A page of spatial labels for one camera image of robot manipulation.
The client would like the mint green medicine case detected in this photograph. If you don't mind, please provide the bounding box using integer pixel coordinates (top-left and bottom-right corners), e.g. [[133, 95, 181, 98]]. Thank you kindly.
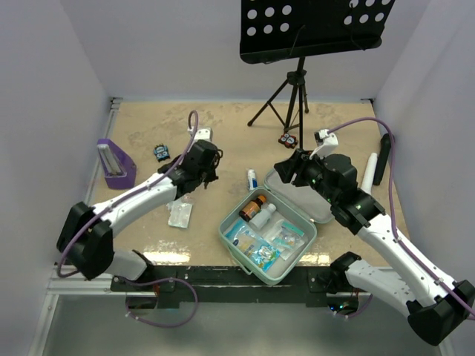
[[218, 169, 333, 286]]

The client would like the red owl toy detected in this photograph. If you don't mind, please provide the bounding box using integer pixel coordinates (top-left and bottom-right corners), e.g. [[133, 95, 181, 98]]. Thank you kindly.
[[278, 133, 298, 149]]

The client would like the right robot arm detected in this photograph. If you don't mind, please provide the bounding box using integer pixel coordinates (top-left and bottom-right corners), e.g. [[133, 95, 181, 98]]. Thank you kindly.
[[274, 149, 474, 346]]

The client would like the white microphone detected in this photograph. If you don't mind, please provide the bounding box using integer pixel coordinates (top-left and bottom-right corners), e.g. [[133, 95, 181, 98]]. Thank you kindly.
[[361, 153, 378, 194]]

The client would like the white plastic bottle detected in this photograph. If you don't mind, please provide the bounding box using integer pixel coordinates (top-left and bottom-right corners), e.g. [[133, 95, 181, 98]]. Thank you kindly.
[[249, 203, 276, 230]]

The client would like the blue owl toy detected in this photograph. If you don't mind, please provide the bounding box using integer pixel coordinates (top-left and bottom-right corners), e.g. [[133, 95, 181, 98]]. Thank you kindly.
[[153, 144, 170, 162]]

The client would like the white bandage roll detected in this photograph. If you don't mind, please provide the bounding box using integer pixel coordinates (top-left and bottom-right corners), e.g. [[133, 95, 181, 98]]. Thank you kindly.
[[247, 169, 258, 191]]

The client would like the teal packet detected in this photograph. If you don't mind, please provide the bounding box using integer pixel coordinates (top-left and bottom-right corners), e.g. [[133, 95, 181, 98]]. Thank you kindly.
[[271, 220, 306, 260]]

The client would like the white gauze packet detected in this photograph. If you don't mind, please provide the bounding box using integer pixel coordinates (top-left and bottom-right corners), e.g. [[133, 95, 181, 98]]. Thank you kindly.
[[263, 223, 292, 260]]

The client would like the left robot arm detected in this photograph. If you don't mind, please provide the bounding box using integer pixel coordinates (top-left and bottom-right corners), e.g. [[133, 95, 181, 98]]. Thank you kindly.
[[56, 139, 223, 291]]

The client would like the black microphone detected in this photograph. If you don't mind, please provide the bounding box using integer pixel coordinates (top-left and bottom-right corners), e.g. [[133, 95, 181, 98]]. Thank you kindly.
[[373, 133, 391, 186]]

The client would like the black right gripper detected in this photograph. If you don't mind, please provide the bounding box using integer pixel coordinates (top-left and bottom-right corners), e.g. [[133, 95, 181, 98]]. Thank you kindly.
[[274, 148, 338, 205]]

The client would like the small clear packet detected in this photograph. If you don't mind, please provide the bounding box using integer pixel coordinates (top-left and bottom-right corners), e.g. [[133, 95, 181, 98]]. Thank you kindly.
[[166, 195, 194, 229]]

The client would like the amber medicine bottle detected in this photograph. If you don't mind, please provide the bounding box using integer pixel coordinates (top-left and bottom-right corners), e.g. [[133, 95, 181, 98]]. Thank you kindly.
[[239, 195, 267, 222]]

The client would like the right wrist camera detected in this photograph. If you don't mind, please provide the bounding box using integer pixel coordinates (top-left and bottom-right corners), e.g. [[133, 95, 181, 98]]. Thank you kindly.
[[310, 129, 338, 159]]

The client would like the purple metronome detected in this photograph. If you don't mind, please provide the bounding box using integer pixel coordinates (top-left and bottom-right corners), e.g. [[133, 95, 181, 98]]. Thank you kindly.
[[96, 139, 137, 190]]

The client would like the black music stand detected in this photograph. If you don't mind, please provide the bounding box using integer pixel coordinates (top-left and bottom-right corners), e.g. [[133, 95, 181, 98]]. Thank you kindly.
[[239, 0, 398, 149]]

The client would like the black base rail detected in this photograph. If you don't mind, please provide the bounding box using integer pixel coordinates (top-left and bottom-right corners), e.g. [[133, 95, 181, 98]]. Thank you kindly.
[[111, 266, 369, 312]]

